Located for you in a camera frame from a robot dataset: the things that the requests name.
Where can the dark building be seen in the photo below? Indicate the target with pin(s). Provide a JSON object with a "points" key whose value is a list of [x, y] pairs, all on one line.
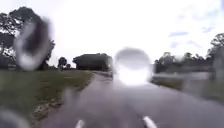
{"points": [[91, 62]]}

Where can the wet grey asphalt road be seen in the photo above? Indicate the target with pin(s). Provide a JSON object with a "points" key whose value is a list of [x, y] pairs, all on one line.
{"points": [[110, 103]]}

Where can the small dark tree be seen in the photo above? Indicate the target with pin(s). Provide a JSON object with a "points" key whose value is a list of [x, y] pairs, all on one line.
{"points": [[62, 61]]}

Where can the row of trees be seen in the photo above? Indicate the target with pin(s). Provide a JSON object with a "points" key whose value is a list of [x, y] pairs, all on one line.
{"points": [[166, 61]]}

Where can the robot's own part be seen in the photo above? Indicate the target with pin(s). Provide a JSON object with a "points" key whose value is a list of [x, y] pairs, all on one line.
{"points": [[80, 124], [149, 122]]}

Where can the grass verge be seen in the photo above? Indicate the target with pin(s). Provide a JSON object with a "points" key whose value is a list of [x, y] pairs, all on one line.
{"points": [[200, 90], [40, 83]]}

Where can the group of tall trees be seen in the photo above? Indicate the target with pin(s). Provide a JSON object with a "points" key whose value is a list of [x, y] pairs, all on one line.
{"points": [[20, 15]]}

